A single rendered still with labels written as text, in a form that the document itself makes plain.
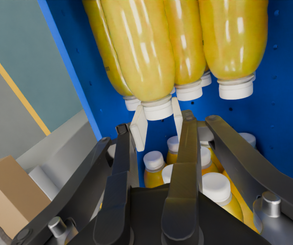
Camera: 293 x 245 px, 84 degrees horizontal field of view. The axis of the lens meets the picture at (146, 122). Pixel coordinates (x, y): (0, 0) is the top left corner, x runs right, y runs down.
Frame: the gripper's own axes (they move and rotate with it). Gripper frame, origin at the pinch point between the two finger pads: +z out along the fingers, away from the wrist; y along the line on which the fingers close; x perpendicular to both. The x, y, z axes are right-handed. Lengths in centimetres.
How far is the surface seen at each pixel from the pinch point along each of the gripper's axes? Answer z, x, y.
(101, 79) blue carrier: 7.8, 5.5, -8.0
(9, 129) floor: 114, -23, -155
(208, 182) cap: 0.3, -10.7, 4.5
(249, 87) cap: 2.8, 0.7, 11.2
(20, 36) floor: 113, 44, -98
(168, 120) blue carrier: 17.1, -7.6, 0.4
